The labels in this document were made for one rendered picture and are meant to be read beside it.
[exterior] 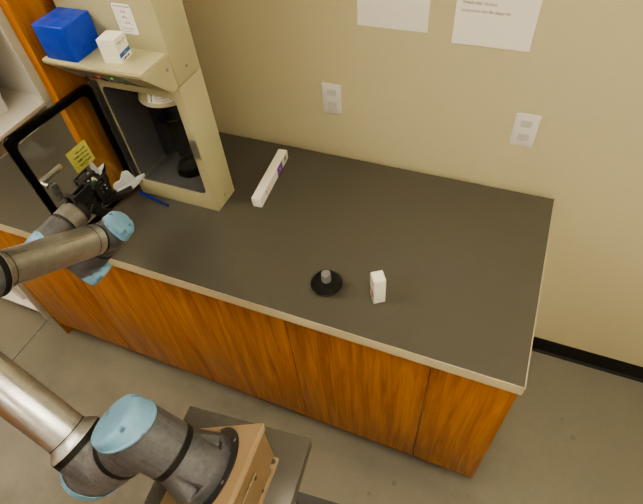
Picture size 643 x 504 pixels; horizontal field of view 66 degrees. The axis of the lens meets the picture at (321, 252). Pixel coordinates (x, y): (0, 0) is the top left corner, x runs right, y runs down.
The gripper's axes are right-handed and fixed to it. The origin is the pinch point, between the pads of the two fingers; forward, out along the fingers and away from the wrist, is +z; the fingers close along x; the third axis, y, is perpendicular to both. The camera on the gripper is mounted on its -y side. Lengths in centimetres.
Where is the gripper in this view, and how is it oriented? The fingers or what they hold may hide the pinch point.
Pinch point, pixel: (125, 170)
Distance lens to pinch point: 155.0
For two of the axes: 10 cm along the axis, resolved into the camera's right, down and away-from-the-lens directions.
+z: 3.8, -7.2, 5.8
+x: -9.2, -2.4, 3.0
